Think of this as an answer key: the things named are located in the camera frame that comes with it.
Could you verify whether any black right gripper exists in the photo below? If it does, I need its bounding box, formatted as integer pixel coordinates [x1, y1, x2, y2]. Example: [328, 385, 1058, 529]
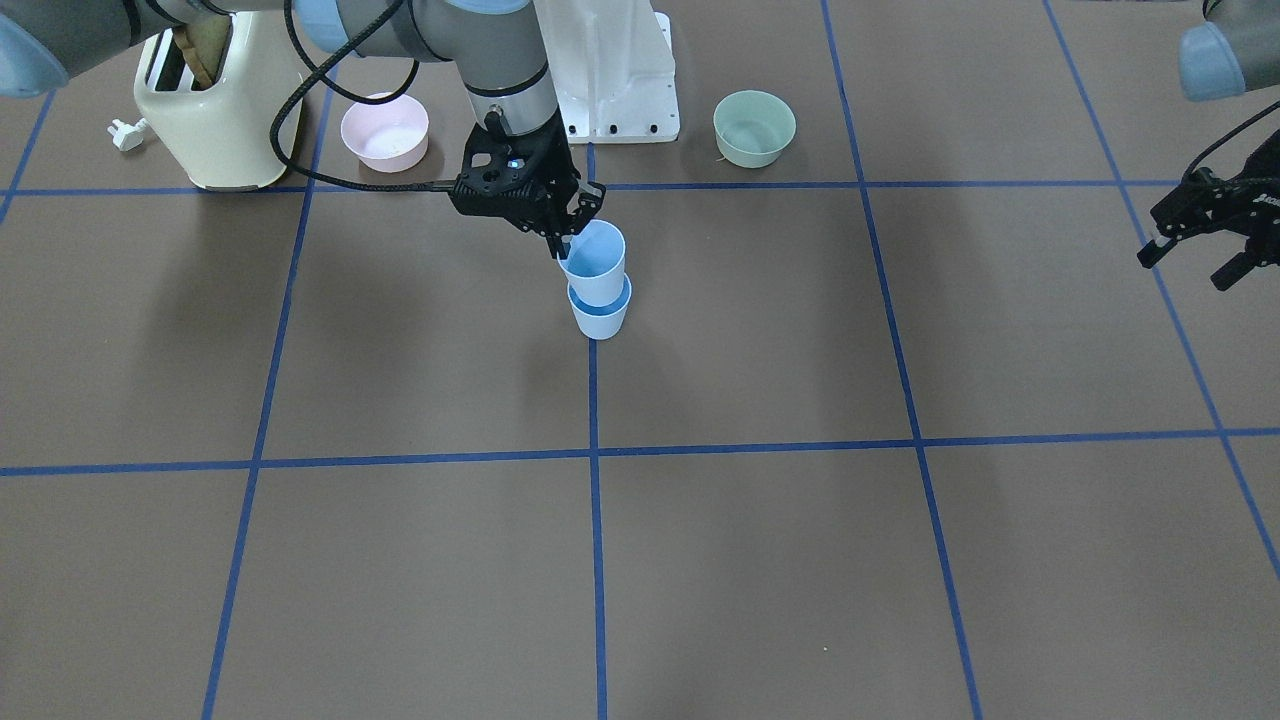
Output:
[447, 108, 607, 261]

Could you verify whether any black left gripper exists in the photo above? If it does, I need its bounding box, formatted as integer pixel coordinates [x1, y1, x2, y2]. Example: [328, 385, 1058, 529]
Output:
[1137, 132, 1279, 292]

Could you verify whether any light blue cup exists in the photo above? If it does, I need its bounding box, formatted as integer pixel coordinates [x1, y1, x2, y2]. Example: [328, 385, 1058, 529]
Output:
[566, 275, 634, 341]
[558, 219, 626, 307]

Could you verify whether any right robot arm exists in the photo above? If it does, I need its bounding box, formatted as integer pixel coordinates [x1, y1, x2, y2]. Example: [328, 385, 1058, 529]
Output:
[1, 1, 605, 260]

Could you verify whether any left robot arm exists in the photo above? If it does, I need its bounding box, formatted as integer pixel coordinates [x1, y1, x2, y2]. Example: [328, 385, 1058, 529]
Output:
[1137, 1, 1279, 292]

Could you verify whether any pink bowl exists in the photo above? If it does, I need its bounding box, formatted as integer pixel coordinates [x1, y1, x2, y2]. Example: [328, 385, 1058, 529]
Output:
[340, 95, 430, 173]

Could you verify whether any green bowl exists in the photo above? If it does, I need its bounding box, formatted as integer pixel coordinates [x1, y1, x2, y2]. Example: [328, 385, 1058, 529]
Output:
[712, 90, 797, 169]

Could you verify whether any cream toaster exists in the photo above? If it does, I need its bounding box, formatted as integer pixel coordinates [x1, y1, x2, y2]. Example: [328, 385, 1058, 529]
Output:
[133, 10, 303, 192]

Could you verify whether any bread slice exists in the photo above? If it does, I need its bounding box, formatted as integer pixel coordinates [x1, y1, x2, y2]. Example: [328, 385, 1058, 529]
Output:
[172, 15, 232, 90]

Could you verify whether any white toaster plug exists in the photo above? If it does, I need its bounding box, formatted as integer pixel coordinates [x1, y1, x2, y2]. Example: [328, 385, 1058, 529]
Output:
[108, 118, 151, 152]

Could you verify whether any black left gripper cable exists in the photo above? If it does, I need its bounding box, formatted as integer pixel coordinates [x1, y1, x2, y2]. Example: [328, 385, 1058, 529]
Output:
[1180, 100, 1280, 186]

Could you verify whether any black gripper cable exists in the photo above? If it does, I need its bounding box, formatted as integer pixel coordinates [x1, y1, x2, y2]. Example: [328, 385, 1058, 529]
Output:
[268, 0, 461, 193]
[1180, 100, 1280, 186]

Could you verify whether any white camera pillar base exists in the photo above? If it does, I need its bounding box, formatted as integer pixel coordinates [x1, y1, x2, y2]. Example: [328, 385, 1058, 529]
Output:
[534, 1, 681, 145]

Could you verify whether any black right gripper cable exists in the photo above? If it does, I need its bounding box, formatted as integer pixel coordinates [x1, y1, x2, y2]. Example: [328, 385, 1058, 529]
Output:
[268, 0, 461, 193]

